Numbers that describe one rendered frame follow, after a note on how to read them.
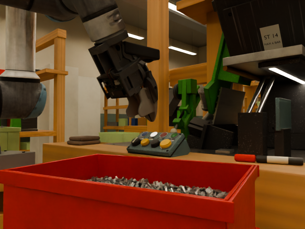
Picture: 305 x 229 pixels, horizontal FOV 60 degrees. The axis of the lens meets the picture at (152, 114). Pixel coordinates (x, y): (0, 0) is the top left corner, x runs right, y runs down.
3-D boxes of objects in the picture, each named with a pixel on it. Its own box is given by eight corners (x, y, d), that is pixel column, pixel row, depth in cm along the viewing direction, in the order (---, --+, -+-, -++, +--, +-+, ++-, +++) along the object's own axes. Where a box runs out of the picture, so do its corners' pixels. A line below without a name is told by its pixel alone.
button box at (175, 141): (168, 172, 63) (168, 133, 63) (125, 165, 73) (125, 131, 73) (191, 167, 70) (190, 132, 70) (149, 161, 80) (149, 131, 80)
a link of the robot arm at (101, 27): (101, 15, 56) (127, 3, 51) (110, 35, 58) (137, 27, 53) (75, 26, 51) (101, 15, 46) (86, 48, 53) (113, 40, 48)
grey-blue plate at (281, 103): (282, 160, 59) (282, 97, 59) (273, 159, 60) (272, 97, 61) (294, 156, 66) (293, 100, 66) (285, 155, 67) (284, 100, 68)
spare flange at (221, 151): (230, 154, 70) (230, 151, 70) (215, 153, 72) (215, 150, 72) (234, 151, 75) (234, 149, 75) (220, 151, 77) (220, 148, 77)
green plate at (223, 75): (232, 100, 76) (250, 25, 73) (207, 94, 82) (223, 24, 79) (247, 102, 85) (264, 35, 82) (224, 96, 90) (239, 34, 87)
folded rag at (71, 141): (79, 145, 94) (79, 137, 94) (66, 144, 99) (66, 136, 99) (100, 143, 102) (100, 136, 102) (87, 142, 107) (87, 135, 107)
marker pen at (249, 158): (302, 165, 53) (302, 156, 53) (303, 166, 51) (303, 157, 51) (235, 160, 58) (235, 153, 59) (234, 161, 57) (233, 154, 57)
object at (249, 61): (302, 60, 49) (302, 44, 49) (222, 71, 60) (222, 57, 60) (334, 82, 78) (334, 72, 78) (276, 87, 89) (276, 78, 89)
